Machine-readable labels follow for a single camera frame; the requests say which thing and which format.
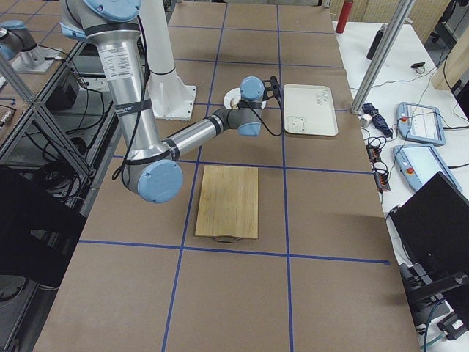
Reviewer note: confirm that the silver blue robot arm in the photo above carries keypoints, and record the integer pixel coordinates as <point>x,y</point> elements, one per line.
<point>132,40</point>
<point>19,46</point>

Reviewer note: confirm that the white round plate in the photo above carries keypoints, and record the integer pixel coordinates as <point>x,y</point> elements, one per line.
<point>231,98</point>

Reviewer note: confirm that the wooden cutting board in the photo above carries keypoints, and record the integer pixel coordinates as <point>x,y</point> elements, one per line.
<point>228,204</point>

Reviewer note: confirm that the cream bear tray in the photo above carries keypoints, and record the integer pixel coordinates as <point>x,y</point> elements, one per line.
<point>309,110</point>

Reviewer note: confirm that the small silver metal cylinder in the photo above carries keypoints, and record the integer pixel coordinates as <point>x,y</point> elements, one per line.
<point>365,120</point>

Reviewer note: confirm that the black power strip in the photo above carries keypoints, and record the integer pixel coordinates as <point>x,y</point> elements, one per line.
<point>379,168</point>

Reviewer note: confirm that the folded dark blue umbrella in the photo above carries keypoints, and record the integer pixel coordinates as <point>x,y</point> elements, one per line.
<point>377,119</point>

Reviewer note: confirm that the near blue teach pendant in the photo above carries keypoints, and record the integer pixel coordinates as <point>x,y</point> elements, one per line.
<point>419,163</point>

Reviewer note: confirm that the blue teach pendant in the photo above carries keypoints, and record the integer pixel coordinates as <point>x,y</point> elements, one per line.
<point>420,123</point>
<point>419,163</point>

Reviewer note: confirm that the far blue teach pendant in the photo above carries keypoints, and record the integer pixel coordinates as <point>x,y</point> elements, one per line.
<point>420,123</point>

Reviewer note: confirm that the black bottle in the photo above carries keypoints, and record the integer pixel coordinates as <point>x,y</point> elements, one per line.
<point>376,41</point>

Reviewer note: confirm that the black laptop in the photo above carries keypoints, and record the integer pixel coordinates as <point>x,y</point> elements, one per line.
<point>433,227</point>

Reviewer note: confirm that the red bottle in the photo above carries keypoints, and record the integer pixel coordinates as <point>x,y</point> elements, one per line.
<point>344,15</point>

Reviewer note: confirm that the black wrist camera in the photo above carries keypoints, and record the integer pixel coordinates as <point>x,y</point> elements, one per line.
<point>272,89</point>

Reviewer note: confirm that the white pedestal column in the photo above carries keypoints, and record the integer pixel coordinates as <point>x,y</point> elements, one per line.
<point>170,98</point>

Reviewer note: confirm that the aluminium frame post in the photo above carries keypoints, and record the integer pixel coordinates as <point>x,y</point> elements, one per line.
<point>391,33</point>

